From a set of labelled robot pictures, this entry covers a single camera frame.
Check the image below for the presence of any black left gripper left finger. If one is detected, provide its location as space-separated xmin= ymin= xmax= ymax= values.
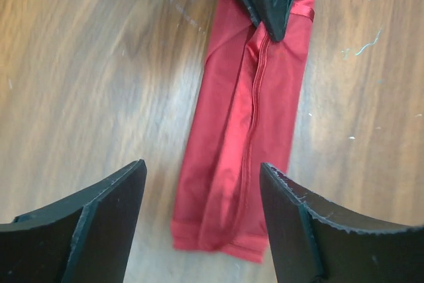
xmin=1 ymin=160 xmax=146 ymax=282

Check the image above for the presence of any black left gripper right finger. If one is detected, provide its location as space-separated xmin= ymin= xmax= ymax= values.
xmin=260 ymin=163 xmax=423 ymax=282

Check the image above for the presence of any red cloth napkin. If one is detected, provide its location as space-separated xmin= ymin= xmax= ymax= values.
xmin=170 ymin=0 xmax=315 ymax=262

